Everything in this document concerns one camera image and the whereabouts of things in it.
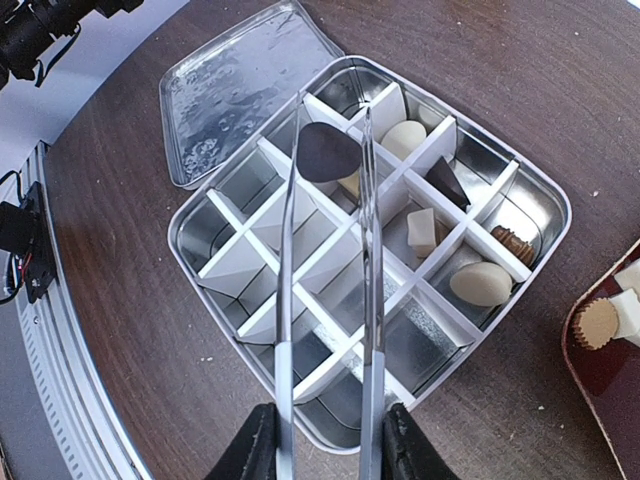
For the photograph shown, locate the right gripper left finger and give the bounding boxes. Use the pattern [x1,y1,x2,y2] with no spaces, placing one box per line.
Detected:
[204,403,277,480]

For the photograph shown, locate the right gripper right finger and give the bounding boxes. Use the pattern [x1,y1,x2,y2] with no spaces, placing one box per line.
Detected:
[382,403,459,480]

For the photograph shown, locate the white handled tongs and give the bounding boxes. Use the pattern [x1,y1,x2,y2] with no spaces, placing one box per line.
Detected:
[275,97,386,479]

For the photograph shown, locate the white oval chocolate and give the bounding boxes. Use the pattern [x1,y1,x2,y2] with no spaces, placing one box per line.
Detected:
[381,120,427,160]
[449,262,513,307]

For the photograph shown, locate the white square chocolate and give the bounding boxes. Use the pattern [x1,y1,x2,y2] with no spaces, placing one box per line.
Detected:
[406,208,440,258]

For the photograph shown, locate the brown chocolate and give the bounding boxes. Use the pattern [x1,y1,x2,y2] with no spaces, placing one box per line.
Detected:
[491,225,535,267]

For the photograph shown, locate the dark chocolate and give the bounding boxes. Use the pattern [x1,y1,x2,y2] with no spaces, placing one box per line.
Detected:
[425,157,471,211]

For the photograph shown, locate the bunny tin lid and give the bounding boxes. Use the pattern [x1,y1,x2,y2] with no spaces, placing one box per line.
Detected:
[159,1,344,190]

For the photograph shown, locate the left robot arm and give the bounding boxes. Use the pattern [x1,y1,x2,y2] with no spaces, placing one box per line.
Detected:
[1,0,143,87]

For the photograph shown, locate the red chocolate tray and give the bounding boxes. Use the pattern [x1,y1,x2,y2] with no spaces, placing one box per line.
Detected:
[561,243,639,479]

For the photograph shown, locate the tin box with dividers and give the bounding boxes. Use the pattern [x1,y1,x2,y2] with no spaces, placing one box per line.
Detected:
[168,55,572,455]

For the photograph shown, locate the front aluminium rail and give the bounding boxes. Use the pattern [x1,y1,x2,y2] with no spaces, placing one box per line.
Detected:
[16,141,152,479]

